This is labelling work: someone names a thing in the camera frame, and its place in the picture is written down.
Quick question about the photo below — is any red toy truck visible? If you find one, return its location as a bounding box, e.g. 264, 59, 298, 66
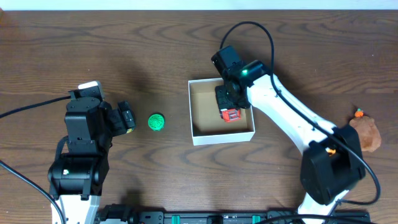
220, 108, 241, 123

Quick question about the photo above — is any green ridged ball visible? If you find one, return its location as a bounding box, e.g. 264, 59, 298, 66
147, 113, 165, 131

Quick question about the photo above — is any brown plush toy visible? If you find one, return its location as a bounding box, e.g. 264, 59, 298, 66
349, 108, 381, 152

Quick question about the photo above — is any orange duck toy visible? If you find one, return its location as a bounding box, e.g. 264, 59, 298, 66
326, 148, 336, 156

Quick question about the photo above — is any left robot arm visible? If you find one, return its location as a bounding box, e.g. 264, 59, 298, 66
48, 86, 136, 223

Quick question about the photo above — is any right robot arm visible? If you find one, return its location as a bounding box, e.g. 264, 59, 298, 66
211, 46, 366, 223

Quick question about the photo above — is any white cardboard box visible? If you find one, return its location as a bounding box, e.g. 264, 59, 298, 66
188, 78, 256, 146

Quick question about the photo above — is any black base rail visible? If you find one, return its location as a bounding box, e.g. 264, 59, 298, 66
96, 203, 371, 224

